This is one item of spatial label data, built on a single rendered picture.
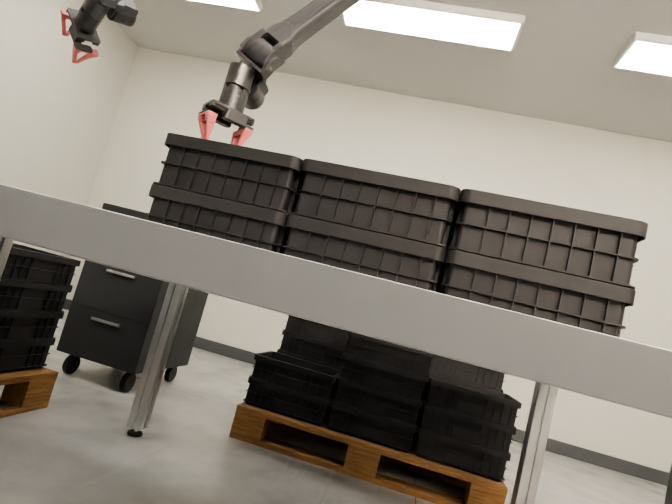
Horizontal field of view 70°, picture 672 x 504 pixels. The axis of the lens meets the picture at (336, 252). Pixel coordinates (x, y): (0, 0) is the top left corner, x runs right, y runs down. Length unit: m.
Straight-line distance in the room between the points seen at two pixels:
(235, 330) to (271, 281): 4.26
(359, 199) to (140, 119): 4.68
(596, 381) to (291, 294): 0.20
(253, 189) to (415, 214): 0.31
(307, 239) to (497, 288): 0.34
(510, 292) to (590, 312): 0.12
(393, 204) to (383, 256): 0.10
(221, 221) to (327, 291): 0.65
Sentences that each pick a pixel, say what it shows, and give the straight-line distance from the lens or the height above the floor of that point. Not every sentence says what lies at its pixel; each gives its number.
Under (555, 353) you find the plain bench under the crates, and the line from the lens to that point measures 0.34.
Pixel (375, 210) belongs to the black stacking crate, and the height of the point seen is 0.86.
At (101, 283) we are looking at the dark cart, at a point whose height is 0.49.
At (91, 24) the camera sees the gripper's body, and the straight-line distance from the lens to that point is 1.60.
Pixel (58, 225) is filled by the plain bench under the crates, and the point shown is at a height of 0.68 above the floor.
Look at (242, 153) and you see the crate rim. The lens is 0.97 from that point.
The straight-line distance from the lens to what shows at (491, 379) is 2.68.
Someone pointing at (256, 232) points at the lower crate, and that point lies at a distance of 0.93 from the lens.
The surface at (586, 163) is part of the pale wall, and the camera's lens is 4.83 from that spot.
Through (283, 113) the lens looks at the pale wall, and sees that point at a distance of 4.92.
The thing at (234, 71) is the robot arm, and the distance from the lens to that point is 1.14.
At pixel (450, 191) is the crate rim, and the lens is 0.87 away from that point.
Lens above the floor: 0.67
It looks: 6 degrees up
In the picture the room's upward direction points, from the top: 15 degrees clockwise
